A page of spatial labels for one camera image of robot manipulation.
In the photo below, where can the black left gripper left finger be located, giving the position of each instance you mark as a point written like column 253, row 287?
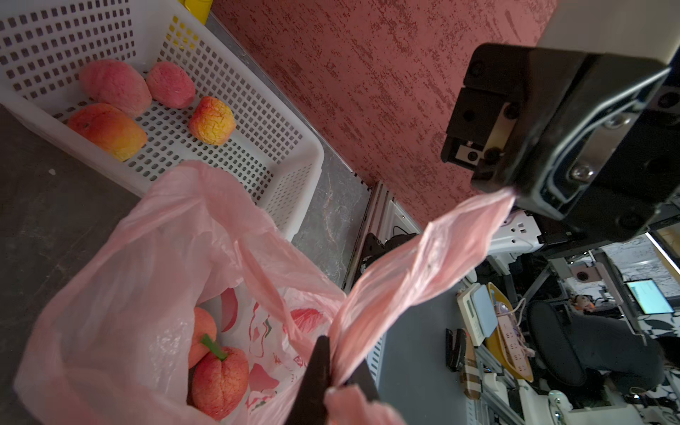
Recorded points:
column 308, row 407

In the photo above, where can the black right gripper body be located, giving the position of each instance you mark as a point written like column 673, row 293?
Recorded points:
column 587, row 139

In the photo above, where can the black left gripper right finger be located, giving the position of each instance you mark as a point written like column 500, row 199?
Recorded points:
column 362, row 378

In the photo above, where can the pink plastic bag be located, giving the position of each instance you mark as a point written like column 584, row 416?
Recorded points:
column 112, row 347

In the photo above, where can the orange red peach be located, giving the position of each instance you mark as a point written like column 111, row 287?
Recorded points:
column 109, row 129

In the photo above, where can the yellow orange peach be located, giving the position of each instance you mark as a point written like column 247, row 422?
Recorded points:
column 213, row 122

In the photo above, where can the pink peach near gripper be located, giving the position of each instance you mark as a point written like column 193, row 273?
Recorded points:
column 170, row 85

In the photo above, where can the yellow pencil cup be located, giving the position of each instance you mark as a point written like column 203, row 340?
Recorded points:
column 200, row 9

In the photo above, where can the white plastic basket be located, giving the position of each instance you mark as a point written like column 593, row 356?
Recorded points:
column 44, row 45

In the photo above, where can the aluminium front rail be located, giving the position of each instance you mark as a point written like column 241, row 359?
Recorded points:
column 384, row 226

